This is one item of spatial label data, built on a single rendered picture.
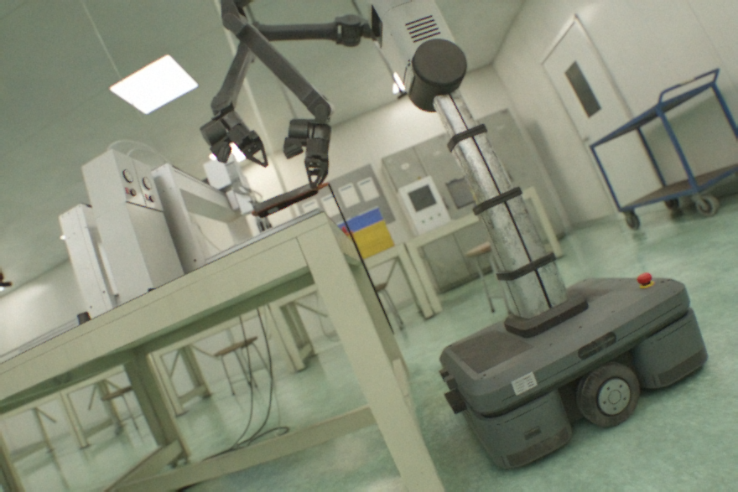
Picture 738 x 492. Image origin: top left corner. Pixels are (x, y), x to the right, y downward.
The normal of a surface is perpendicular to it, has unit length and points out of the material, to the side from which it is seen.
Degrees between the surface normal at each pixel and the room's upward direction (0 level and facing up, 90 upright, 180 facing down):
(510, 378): 45
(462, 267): 90
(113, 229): 90
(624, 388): 90
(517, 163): 90
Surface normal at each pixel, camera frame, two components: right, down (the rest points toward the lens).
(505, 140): -0.07, -0.05
